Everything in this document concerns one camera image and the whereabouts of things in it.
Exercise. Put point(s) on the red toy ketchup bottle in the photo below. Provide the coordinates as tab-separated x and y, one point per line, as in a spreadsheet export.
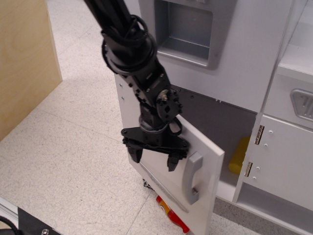
171	215

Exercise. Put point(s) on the silver upper door hinge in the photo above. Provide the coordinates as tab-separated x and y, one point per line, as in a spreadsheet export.
259	135

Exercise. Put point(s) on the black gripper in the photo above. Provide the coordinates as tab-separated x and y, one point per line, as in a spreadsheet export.
163	141

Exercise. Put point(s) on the aluminium extrusion foot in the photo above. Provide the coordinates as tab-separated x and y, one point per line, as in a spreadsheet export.
146	184

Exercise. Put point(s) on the white low fridge door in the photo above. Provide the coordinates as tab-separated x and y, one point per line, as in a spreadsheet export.
153	166

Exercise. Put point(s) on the white toy fridge cabinet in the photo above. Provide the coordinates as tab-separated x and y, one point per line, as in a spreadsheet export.
232	62

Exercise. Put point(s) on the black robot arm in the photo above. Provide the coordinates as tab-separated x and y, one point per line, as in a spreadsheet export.
130	51

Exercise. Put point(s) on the grey fridge door handle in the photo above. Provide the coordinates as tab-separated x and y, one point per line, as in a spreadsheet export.
193	165

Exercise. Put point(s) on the yellow toy bottle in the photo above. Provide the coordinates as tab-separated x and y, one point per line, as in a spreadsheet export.
237	159

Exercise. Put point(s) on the light wooden panel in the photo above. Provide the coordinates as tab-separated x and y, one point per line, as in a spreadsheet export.
29	68

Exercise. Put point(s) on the white side cabinet door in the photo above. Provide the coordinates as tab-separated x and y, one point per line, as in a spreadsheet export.
282	162

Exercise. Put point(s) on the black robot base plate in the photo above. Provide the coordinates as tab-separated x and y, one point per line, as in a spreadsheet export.
30	225

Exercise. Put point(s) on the silver door hinge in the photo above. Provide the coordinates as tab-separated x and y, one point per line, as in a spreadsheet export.
259	135
248	169

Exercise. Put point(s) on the silver lower door hinge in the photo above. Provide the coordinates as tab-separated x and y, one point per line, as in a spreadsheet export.
248	169

